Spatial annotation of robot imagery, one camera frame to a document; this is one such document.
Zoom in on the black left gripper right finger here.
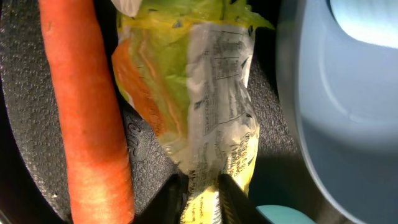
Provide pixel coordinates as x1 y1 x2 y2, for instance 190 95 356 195
218 174 270 224

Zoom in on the yellow snack wrapper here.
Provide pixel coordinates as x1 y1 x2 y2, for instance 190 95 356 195
112 0 271 223

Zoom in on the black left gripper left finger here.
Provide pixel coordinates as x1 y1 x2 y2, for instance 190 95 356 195
134 174 183 224

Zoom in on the light blue bowl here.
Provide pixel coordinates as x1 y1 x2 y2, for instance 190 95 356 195
256 205 317 224

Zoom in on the white tissue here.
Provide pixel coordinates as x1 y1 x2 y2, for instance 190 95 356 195
111 0 142 17

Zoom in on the dark blue plate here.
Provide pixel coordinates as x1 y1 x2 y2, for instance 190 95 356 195
276 0 397 223

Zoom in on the orange carrot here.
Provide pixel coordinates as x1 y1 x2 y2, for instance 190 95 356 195
39 0 134 223

